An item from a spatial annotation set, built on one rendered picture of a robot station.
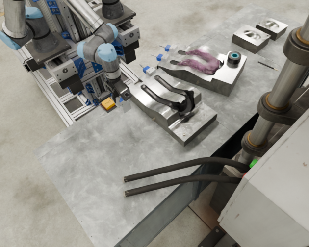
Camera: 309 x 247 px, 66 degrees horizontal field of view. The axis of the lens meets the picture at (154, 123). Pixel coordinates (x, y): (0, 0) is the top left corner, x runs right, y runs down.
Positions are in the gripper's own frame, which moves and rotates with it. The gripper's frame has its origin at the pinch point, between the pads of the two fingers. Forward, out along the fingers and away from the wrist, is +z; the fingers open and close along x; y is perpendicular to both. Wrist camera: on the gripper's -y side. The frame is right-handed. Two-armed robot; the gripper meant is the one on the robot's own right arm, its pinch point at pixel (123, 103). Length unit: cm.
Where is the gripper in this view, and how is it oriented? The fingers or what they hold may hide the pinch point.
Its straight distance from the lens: 129.9
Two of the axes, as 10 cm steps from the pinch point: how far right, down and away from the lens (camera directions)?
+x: -7.5, 5.8, -3.2
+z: 0.8, 5.6, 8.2
